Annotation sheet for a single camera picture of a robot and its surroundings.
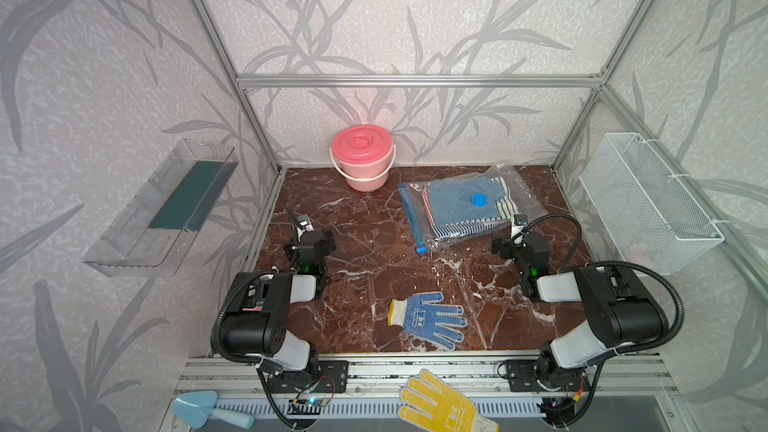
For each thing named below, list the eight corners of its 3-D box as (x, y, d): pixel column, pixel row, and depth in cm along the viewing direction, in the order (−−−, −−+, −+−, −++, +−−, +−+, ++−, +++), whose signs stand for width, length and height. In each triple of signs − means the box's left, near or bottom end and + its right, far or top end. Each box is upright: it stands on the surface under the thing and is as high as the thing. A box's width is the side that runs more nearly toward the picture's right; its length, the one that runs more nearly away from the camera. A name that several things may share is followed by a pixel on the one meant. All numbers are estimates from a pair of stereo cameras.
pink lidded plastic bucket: (337, 197, 113) (327, 161, 98) (344, 160, 127) (336, 123, 112) (394, 198, 113) (392, 161, 99) (395, 160, 127) (394, 123, 112)
